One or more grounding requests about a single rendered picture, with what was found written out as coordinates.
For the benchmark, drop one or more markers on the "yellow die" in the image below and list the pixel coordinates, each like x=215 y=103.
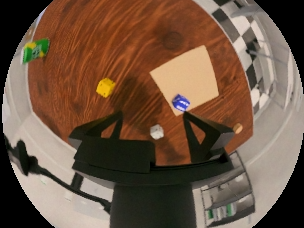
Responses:
x=106 y=86

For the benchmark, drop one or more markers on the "small tan cylinder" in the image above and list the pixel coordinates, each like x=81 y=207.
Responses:
x=237 y=128

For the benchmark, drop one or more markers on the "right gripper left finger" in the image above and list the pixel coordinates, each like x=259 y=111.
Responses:
x=96 y=127

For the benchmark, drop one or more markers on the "tan mat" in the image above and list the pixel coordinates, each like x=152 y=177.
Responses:
x=191 y=75

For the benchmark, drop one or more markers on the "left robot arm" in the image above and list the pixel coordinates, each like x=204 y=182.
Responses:
x=10 y=151

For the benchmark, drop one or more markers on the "white die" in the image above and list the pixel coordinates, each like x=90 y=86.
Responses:
x=157 y=131

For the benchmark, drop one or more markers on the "blue die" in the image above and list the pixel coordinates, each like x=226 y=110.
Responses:
x=181 y=103

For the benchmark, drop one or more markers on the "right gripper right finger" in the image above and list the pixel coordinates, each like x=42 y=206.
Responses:
x=217 y=135

